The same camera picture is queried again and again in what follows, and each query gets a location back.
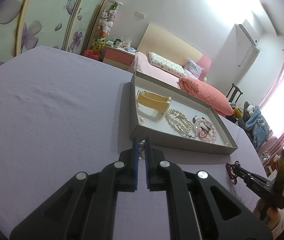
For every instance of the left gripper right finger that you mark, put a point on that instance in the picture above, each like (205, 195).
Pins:
(198, 206)

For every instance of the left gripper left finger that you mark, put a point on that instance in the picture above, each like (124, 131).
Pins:
(84, 207)

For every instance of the small silver jewelry piece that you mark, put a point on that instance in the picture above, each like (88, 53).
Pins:
(141, 150)

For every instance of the grey cardboard jewelry tray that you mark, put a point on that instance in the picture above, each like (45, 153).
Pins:
(176, 128)

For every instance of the person right hand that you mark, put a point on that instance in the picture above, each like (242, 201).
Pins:
(275, 215)

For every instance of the blue plush garment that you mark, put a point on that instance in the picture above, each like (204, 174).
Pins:
(255, 125)

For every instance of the silver bangle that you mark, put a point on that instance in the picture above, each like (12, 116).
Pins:
(201, 124)

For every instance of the purple table cloth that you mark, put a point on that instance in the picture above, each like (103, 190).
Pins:
(61, 113)

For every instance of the dark wooden chair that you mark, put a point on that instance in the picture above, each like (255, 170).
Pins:
(233, 94)

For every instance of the folded coral quilt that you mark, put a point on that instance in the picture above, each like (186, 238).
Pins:
(208, 94)

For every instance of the small purple pillow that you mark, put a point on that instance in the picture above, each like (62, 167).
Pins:
(193, 70)

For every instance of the floral white pillow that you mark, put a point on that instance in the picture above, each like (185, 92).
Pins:
(166, 65)

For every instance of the bed with pink sheet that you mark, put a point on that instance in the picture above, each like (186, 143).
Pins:
(141, 64)

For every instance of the pink beige nightstand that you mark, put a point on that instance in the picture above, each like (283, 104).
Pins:
(118, 57)

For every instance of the red waste bin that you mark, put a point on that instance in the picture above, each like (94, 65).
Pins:
(95, 55)

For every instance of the white mug on nightstand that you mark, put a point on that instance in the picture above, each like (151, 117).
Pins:
(118, 43)

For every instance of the beige pink headboard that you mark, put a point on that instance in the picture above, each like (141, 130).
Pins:
(167, 45)

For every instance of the tube of plush toys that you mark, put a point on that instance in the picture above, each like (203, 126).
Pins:
(105, 25)

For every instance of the sliding wardrobe with purple flowers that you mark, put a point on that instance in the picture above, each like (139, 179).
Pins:
(62, 24)

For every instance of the white wall air conditioner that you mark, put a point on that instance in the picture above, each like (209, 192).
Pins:
(243, 40)

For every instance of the wall socket plate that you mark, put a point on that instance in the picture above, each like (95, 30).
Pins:
(140, 14)

